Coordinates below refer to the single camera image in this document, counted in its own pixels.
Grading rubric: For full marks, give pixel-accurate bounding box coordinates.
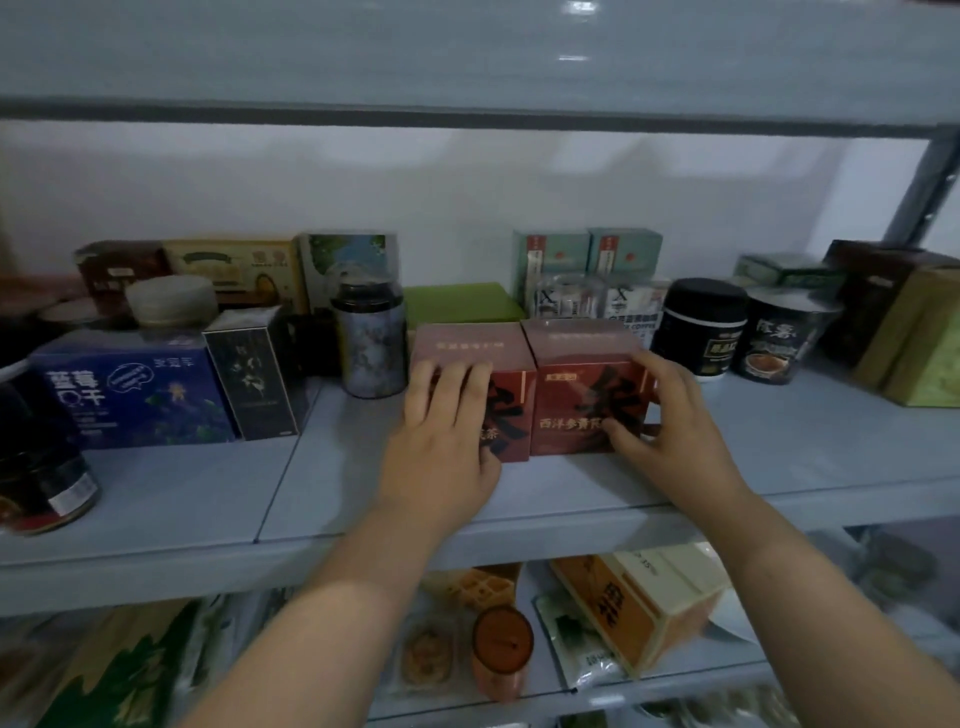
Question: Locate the orange waffle packet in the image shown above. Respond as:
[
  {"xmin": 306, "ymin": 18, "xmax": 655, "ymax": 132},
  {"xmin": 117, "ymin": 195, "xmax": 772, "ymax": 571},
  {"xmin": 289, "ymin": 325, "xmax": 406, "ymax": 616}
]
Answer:
[{"xmin": 426, "ymin": 564, "xmax": 524, "ymax": 625}]

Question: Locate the yellow box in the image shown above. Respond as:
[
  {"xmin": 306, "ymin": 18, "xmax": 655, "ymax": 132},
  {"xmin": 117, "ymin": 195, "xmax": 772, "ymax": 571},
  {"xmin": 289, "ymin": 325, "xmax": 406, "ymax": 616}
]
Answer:
[{"xmin": 162, "ymin": 237, "xmax": 303, "ymax": 313}]

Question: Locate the floral tin can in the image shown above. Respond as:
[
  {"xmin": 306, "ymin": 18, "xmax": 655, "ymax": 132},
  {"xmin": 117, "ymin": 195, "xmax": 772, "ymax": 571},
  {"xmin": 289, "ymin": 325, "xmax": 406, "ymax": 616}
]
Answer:
[{"xmin": 330, "ymin": 276, "xmax": 408, "ymax": 399}]

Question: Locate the person's left forearm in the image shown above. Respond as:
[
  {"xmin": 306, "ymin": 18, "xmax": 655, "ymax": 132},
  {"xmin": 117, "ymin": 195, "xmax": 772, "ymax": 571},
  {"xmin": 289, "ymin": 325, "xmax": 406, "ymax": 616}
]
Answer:
[{"xmin": 178, "ymin": 491, "xmax": 485, "ymax": 728}]

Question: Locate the teal box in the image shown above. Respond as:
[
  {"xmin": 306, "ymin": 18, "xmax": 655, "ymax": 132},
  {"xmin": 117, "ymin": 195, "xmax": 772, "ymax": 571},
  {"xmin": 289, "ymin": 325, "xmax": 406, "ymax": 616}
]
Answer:
[
  {"xmin": 513, "ymin": 228, "xmax": 592, "ymax": 318},
  {"xmin": 588, "ymin": 227, "xmax": 664, "ymax": 283}
]

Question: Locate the green and white packet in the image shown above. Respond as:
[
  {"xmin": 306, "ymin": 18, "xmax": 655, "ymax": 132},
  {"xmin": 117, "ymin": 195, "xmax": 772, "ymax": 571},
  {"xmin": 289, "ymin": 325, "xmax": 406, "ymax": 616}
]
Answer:
[{"xmin": 532, "ymin": 591, "xmax": 630, "ymax": 696}]

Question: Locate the black jar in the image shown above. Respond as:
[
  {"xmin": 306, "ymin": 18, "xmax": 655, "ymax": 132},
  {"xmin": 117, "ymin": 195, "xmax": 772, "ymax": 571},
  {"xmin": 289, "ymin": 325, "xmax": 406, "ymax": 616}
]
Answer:
[{"xmin": 651, "ymin": 278, "xmax": 750, "ymax": 383}]

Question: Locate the black paper cup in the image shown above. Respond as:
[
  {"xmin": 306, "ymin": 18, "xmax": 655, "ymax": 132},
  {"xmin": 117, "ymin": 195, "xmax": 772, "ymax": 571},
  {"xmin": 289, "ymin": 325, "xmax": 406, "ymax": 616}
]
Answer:
[{"xmin": 732, "ymin": 286, "xmax": 843, "ymax": 387}]

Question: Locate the olive green box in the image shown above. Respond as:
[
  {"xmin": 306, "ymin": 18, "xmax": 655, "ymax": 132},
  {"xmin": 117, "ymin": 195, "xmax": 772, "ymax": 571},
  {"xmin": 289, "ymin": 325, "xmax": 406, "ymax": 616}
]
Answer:
[{"xmin": 850, "ymin": 265, "xmax": 960, "ymax": 411}]

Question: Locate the light green flat box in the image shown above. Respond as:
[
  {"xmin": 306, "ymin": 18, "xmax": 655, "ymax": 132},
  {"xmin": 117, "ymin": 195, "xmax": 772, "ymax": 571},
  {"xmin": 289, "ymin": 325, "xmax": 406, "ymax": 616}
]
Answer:
[{"xmin": 732, "ymin": 252, "xmax": 849, "ymax": 295}]

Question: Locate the orange and white box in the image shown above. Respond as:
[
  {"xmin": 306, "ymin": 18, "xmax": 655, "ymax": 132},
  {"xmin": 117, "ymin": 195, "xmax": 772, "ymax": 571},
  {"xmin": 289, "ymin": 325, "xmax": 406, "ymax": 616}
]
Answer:
[{"xmin": 549, "ymin": 546, "xmax": 735, "ymax": 678}]

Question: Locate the grey metal shelf unit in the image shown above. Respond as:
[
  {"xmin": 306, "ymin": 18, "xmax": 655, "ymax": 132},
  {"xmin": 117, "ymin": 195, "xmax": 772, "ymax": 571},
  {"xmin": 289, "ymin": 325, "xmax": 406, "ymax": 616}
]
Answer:
[{"xmin": 0, "ymin": 0, "xmax": 960, "ymax": 728}]

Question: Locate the dark brown box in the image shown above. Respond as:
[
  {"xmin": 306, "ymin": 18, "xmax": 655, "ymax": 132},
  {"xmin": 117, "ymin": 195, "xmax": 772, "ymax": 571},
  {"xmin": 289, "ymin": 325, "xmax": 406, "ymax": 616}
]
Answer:
[{"xmin": 816, "ymin": 240, "xmax": 960, "ymax": 370}]

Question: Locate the white coffee box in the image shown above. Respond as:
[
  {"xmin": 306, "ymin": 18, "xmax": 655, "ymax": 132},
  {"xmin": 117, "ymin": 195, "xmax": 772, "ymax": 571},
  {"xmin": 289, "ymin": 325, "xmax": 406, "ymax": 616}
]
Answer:
[
  {"xmin": 598, "ymin": 273, "xmax": 672, "ymax": 351},
  {"xmin": 533, "ymin": 273, "xmax": 603, "ymax": 321}
]

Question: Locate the white floral box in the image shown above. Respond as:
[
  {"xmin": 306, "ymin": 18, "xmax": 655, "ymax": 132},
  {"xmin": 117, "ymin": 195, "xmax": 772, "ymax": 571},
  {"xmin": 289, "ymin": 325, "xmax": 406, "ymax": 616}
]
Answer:
[{"xmin": 297, "ymin": 231, "xmax": 400, "ymax": 318}]

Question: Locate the clear snack packet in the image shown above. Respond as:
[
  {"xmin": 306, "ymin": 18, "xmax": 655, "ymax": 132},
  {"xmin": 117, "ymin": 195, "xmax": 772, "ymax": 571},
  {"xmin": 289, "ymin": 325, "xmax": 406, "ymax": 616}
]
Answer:
[{"xmin": 396, "ymin": 598, "xmax": 468, "ymax": 689}]

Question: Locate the person's right forearm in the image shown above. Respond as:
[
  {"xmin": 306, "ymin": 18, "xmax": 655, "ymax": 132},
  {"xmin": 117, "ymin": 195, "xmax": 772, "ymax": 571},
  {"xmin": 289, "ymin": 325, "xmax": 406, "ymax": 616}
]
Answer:
[{"xmin": 671, "ymin": 483, "xmax": 960, "ymax": 728}]

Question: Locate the blue dried fruit box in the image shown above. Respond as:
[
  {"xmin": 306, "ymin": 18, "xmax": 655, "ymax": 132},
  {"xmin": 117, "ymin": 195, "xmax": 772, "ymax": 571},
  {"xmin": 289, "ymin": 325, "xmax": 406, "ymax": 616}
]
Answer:
[{"xmin": 28, "ymin": 328, "xmax": 241, "ymax": 453}]

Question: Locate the white lidded jar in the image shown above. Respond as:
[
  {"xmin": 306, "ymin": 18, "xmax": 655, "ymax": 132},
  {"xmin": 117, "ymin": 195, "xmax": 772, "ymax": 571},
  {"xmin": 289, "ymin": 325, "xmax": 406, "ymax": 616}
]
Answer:
[{"xmin": 124, "ymin": 274, "xmax": 220, "ymax": 332}]

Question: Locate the dark glass jar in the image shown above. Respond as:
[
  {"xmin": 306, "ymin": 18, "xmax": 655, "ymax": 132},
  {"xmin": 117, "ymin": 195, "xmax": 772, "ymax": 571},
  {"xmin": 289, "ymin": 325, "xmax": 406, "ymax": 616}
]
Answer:
[{"xmin": 0, "ymin": 358, "xmax": 103, "ymax": 538}]

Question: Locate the small black box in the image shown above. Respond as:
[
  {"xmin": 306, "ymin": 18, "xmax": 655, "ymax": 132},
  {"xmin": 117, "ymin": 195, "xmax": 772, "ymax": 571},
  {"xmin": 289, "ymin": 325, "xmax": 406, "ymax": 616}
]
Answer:
[{"xmin": 203, "ymin": 305, "xmax": 310, "ymax": 443}]

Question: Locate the orange cup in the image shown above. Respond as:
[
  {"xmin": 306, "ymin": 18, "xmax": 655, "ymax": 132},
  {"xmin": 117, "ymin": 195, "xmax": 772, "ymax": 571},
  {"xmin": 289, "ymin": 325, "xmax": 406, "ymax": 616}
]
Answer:
[{"xmin": 470, "ymin": 605, "xmax": 537, "ymax": 704}]

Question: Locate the person's right hand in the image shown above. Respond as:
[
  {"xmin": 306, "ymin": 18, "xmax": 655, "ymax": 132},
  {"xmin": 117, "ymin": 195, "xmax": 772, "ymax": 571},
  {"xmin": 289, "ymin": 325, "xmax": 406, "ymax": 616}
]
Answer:
[{"xmin": 600, "ymin": 350, "xmax": 753, "ymax": 520}]

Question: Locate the green and yellow bag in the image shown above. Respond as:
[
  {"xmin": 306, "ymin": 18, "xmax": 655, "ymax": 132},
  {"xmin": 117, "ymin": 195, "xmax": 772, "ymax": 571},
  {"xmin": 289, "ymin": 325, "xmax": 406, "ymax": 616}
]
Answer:
[{"xmin": 0, "ymin": 598, "xmax": 220, "ymax": 728}]

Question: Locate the person's left hand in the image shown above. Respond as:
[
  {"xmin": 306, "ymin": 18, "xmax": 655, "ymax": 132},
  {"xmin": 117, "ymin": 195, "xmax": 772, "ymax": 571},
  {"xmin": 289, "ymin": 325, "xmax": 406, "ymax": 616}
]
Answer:
[{"xmin": 378, "ymin": 360, "xmax": 504, "ymax": 531}]

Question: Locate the red tea box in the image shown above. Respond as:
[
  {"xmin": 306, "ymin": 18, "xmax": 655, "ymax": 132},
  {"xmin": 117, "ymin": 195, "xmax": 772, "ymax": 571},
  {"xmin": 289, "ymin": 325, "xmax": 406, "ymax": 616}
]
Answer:
[
  {"xmin": 410, "ymin": 321, "xmax": 538, "ymax": 465},
  {"xmin": 522, "ymin": 318, "xmax": 654, "ymax": 458}
]

